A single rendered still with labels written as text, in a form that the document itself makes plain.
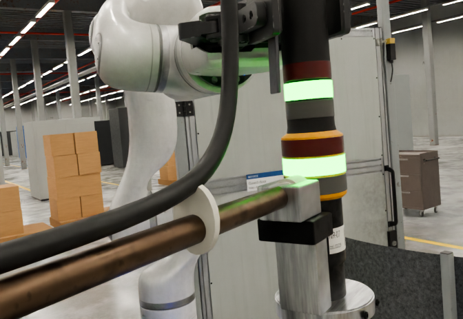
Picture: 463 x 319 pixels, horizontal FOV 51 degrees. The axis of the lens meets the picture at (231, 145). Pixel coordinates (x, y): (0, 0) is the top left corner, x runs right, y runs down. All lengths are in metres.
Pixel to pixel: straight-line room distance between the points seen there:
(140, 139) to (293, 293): 0.69
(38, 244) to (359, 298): 0.24
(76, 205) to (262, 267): 6.45
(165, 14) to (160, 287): 0.58
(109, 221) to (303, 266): 0.17
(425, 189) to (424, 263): 5.00
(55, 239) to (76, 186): 8.38
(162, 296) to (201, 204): 0.82
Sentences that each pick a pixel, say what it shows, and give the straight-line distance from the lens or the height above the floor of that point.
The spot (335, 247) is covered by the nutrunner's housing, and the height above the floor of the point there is 1.49.
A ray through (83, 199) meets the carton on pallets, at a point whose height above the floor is 0.44.
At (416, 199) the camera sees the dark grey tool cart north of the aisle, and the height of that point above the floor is 0.25.
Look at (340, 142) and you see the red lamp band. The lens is 0.33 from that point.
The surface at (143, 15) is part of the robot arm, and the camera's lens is 0.64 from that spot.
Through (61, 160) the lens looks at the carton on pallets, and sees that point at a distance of 8.46.
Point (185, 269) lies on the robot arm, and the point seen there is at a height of 1.29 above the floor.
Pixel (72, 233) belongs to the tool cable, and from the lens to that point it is 0.18.
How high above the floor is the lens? 1.58
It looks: 3 degrees down
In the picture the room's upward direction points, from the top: 5 degrees counter-clockwise
